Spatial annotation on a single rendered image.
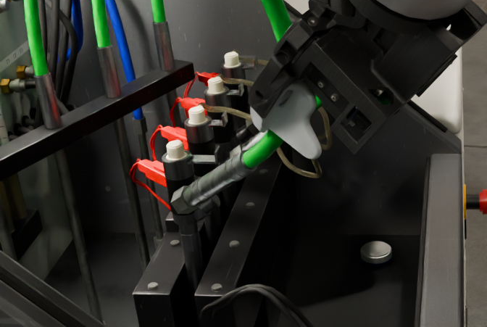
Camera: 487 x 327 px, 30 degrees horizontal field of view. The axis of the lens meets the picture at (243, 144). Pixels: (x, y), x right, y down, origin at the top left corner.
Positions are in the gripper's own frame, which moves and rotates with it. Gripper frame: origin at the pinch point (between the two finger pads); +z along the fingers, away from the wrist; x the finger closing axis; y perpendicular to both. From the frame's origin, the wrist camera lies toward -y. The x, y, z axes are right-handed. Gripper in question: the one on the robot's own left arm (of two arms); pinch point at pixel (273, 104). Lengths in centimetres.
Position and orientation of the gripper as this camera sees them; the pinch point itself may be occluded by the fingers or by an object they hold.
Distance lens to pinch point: 66.9
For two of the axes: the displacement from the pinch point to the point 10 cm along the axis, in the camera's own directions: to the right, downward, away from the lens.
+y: 6.7, 7.2, -1.4
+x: 6.9, -5.5, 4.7
